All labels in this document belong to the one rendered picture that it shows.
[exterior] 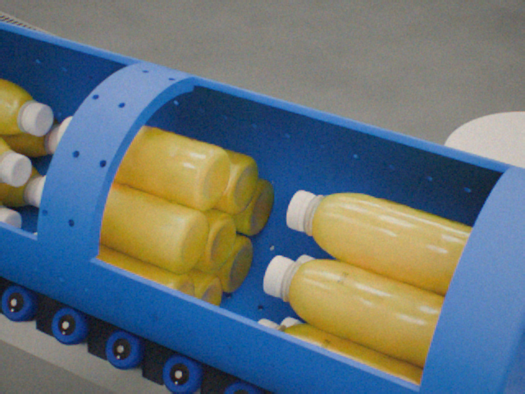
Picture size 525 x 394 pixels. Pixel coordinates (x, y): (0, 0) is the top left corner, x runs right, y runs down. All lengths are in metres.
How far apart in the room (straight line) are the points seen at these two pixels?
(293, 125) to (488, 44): 3.09
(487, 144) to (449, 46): 2.77
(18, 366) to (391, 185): 0.49
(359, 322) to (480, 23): 3.50
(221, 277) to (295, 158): 0.16
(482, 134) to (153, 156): 0.52
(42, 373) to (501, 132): 0.68
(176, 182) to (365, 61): 2.93
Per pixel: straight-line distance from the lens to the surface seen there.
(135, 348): 1.02
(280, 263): 0.89
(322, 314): 0.86
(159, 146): 0.95
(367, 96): 3.56
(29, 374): 1.14
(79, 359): 1.08
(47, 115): 1.16
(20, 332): 1.13
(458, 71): 3.82
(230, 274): 1.06
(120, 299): 0.92
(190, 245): 0.95
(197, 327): 0.87
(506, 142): 1.29
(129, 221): 0.95
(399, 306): 0.84
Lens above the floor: 1.67
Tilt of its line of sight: 35 degrees down
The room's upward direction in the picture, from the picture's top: 1 degrees clockwise
